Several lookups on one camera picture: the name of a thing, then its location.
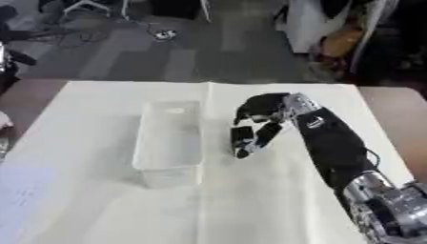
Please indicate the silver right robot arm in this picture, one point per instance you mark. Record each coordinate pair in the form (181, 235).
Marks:
(394, 209)

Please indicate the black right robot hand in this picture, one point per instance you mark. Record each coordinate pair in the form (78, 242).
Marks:
(328, 139)

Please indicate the clear plastic box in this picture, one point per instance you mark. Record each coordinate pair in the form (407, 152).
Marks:
(167, 149)

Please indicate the small white floor device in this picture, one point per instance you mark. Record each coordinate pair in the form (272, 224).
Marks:
(165, 34)

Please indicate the black equipment stand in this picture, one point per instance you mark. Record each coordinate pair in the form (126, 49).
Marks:
(8, 60)

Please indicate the brown bag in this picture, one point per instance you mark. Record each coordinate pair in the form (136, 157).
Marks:
(340, 43)

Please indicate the white chair base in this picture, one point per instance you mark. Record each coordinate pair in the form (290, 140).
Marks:
(83, 4)

